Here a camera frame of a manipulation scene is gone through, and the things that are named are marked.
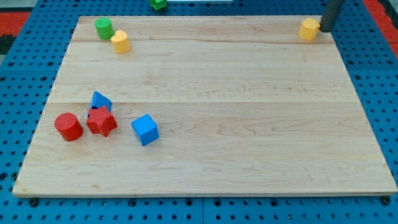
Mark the yellow heart block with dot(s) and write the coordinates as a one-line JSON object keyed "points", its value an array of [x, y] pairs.
{"points": [[120, 42]]}

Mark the red cylinder block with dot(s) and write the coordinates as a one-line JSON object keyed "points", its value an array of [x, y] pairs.
{"points": [[68, 126]]}

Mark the yellow hexagon block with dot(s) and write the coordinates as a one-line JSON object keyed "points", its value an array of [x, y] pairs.
{"points": [[309, 29]]}

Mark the wooden board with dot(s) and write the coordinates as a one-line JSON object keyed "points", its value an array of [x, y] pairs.
{"points": [[243, 105]]}

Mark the green star block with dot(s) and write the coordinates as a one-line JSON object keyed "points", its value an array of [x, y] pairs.
{"points": [[158, 4]]}

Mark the blue triangle block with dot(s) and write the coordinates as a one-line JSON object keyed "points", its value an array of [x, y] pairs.
{"points": [[98, 100]]}

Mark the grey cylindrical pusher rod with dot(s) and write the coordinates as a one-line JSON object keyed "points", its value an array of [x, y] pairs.
{"points": [[329, 17]]}

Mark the red star block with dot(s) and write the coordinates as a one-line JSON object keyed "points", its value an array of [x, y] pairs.
{"points": [[101, 121]]}

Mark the green cylinder block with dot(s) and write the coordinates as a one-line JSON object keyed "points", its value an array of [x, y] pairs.
{"points": [[104, 28]]}

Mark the blue cube block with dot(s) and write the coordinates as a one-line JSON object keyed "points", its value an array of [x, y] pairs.
{"points": [[145, 129]]}

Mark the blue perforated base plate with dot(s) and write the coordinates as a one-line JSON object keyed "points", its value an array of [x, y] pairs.
{"points": [[27, 75]]}

